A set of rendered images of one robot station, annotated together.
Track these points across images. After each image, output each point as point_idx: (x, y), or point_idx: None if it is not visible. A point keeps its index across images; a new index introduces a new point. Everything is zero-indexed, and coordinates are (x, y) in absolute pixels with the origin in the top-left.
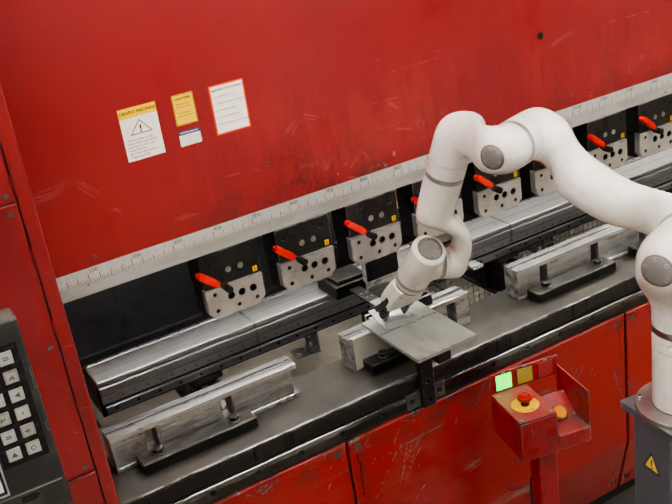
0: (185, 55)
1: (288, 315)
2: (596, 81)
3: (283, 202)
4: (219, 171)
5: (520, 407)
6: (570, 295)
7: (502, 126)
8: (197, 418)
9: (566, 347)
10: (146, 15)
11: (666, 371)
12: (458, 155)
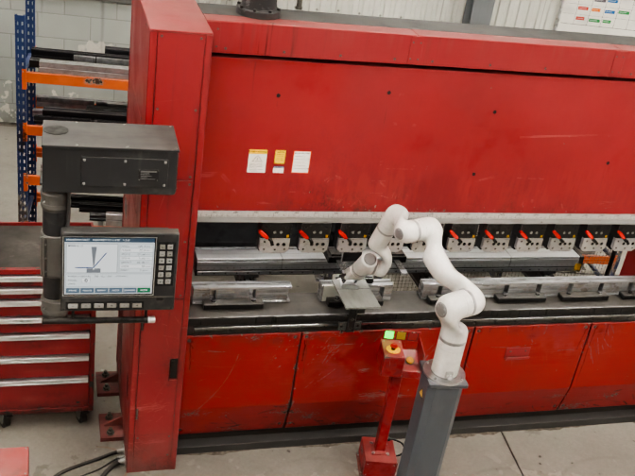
0: (288, 134)
1: (301, 261)
2: (500, 205)
3: (312, 211)
4: (286, 188)
5: (389, 349)
6: None
7: (409, 222)
8: (236, 294)
9: (435, 331)
10: (277, 113)
11: (437, 354)
12: (391, 224)
